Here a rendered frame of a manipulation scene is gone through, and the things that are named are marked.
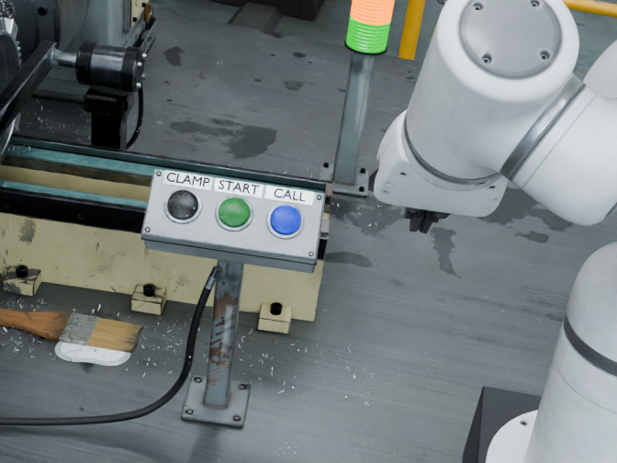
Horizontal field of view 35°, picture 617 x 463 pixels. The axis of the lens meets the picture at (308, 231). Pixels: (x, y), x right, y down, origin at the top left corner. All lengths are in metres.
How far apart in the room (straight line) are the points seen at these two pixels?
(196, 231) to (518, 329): 0.54
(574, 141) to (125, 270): 0.76
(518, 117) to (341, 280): 0.77
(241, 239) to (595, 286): 0.34
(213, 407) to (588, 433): 0.44
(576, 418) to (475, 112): 0.36
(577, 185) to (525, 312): 0.76
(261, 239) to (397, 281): 0.45
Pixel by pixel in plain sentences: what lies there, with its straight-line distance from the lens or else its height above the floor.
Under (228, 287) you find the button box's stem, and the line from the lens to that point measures 1.01.
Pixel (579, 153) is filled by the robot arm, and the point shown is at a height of 1.31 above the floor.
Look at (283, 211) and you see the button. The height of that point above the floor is 1.08.
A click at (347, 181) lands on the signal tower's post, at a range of 1.55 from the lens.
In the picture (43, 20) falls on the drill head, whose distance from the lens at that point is 1.39.
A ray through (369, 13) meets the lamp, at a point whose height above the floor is 1.09.
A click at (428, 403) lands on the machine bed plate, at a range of 1.18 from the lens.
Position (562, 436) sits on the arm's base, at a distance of 0.89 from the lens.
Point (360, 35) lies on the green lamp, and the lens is 1.44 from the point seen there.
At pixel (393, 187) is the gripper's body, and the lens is 0.77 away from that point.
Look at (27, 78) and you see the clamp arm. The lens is 1.28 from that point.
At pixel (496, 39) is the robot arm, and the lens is 0.59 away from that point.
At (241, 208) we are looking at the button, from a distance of 0.95.
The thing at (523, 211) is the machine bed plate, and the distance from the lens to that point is 1.60.
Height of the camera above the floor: 1.57
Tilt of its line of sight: 33 degrees down
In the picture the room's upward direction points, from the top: 9 degrees clockwise
